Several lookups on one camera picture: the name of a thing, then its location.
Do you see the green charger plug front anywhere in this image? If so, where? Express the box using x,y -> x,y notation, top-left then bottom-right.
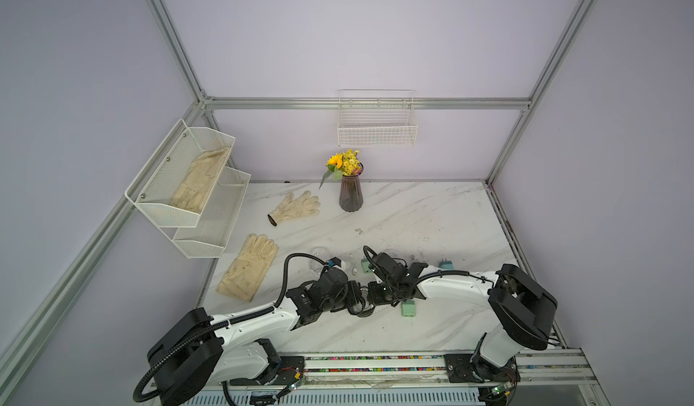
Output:
400,299 -> 417,318

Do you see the green charger plug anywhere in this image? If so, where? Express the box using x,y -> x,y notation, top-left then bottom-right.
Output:
400,299 -> 417,318
361,258 -> 372,273

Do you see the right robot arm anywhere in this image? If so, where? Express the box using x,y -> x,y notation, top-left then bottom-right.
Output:
363,246 -> 558,383

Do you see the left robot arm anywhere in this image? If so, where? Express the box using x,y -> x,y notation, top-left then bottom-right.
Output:
133,252 -> 366,405

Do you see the clear round case right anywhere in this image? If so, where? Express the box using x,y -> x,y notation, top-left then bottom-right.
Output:
390,249 -> 417,264

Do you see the clear round case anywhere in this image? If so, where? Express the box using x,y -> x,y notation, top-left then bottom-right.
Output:
309,246 -> 330,277
390,249 -> 417,264

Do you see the green charger plug centre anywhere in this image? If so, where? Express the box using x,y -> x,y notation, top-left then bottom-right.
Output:
361,258 -> 372,273

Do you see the clear round case left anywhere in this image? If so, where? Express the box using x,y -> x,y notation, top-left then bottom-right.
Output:
309,246 -> 330,277

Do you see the teal charger plug right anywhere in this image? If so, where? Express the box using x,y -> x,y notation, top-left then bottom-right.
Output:
438,260 -> 455,271

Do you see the beige leather glove table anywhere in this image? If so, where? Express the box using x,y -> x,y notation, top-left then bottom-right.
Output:
215,234 -> 279,302

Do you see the white fabric glove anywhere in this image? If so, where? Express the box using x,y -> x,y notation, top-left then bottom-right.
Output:
267,190 -> 321,226

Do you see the dark ribbed vase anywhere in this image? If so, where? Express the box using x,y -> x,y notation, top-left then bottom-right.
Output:
339,176 -> 363,213

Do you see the yellow flower bouquet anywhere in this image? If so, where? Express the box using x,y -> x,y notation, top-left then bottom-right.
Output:
320,149 -> 364,187

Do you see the lower white mesh basket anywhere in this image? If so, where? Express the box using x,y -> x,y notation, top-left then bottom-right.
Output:
173,167 -> 251,259

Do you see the white mesh basket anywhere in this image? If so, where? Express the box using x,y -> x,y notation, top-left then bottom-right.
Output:
125,120 -> 236,228
173,167 -> 251,259

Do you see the beige glove in basket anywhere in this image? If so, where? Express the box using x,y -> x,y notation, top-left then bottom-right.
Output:
170,147 -> 231,214

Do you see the upper white mesh basket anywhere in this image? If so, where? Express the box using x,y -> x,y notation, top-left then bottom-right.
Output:
125,120 -> 236,228

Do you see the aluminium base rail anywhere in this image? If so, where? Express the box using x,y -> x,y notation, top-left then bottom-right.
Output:
220,343 -> 599,391

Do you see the white wire wall basket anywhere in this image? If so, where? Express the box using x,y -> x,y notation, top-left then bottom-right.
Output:
337,89 -> 419,149

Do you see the aluminium cage frame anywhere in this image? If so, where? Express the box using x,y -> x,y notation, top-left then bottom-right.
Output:
1,0 -> 598,393

